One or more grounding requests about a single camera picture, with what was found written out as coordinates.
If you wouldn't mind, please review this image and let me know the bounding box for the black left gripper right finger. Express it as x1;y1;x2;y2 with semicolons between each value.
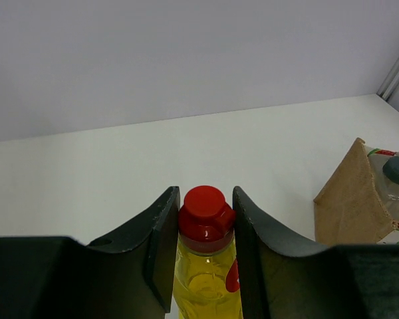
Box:
233;187;399;318

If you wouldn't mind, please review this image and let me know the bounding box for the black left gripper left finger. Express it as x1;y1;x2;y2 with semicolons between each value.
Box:
0;186;180;318

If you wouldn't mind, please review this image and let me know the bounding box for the yellow dish soap red cap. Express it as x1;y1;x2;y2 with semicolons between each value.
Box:
173;185;243;318

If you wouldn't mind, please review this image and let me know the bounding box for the jute watermelon canvas bag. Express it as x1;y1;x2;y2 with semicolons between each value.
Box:
314;138;399;245

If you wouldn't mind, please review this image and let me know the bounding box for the clear jar dark lid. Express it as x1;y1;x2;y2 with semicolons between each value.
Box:
368;154;399;222

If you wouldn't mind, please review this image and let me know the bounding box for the aluminium rail frame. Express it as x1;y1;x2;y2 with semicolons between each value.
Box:
376;57;399;101

